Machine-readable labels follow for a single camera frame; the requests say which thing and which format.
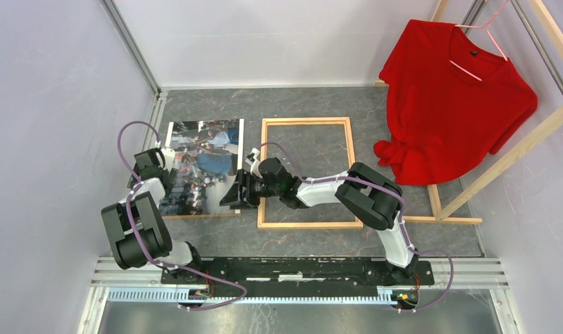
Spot pink clothes hanger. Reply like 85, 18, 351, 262
448, 0, 510, 83

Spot photo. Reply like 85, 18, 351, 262
159, 119, 244, 218

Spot red t-shirt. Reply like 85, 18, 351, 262
374, 19, 538, 186

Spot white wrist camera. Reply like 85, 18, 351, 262
245, 148, 260, 166
159, 147, 176, 170

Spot wooden clothes rack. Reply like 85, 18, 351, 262
374, 0, 563, 227

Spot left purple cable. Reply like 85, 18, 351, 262
117, 120, 249, 312

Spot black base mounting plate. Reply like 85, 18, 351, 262
161, 257, 435, 297

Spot metal corner post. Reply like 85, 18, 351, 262
100, 0, 161, 96

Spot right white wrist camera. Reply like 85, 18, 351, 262
245, 148, 260, 166

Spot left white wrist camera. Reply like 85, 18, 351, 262
159, 147, 176, 170

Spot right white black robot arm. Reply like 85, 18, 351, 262
219, 158, 418, 284

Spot wooden picture frame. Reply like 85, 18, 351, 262
256, 117, 364, 230

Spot aluminium rail frame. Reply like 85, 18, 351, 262
77, 257, 523, 333

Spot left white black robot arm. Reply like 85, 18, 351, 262
101, 148, 205, 284

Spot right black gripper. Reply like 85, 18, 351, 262
219, 169, 282, 210

